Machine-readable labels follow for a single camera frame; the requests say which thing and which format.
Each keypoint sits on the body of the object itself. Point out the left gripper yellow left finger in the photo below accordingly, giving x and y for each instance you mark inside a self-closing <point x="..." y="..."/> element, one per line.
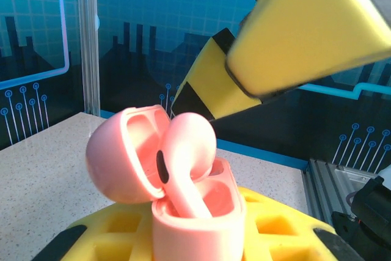
<point x="107" y="236"/>

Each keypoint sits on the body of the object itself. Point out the pink earbud charging case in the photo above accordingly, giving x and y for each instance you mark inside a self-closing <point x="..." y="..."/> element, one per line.
<point x="122" y="157"/>

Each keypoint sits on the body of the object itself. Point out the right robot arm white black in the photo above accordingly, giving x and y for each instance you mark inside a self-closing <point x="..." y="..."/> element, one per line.
<point x="369" y="212"/>

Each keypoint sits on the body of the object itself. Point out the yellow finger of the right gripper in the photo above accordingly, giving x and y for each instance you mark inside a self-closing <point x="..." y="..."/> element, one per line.
<point x="207" y="83"/>
<point x="305" y="28"/>

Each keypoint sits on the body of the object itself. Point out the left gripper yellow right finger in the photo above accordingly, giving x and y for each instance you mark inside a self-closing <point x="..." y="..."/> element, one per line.
<point x="290" y="236"/>

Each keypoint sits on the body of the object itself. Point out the aluminium side rail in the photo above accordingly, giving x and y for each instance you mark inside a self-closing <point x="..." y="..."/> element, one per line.
<point x="330" y="178"/>

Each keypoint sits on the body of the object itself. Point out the aluminium frame post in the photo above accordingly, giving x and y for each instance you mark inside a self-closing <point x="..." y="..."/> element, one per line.
<point x="88" y="44"/>

